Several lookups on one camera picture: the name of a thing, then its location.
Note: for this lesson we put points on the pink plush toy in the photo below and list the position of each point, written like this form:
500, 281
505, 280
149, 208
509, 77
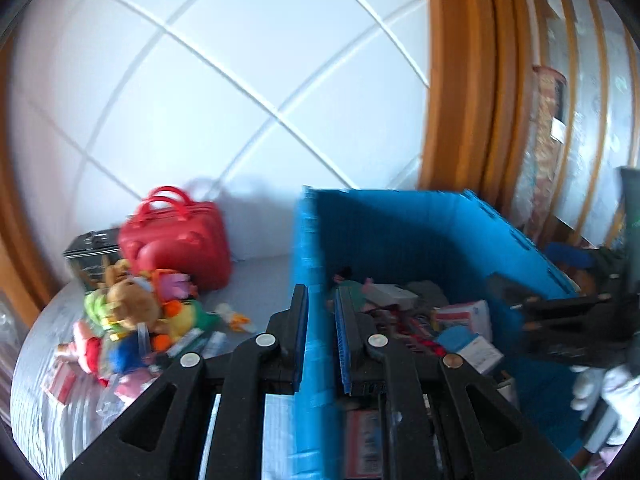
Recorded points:
131, 385

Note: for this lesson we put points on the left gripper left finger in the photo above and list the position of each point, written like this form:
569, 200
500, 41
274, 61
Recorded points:
204, 418

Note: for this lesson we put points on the red hard carry case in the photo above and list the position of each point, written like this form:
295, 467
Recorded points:
171, 231

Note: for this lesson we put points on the red white tissue pack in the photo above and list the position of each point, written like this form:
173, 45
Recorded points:
59, 380

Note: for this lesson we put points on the patterned rolled mat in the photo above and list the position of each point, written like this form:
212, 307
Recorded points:
531, 204

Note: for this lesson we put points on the pink pig plush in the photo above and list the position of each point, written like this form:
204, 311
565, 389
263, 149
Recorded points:
85, 350

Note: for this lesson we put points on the green frog plush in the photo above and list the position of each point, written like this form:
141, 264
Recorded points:
100, 313

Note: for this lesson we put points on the small white duck toy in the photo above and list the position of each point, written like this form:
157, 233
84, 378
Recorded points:
237, 322

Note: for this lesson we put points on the long red box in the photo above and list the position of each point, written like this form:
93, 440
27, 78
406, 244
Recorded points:
363, 446

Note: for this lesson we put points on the brown teddy bear plush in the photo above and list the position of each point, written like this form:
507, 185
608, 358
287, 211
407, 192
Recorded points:
128, 302

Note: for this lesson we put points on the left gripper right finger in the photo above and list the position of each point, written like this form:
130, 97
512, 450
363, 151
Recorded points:
440, 418

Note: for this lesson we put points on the blue plastic storage crate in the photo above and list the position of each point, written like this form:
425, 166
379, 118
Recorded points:
453, 240

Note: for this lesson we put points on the blue bristle brush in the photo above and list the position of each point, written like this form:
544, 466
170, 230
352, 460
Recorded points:
131, 352

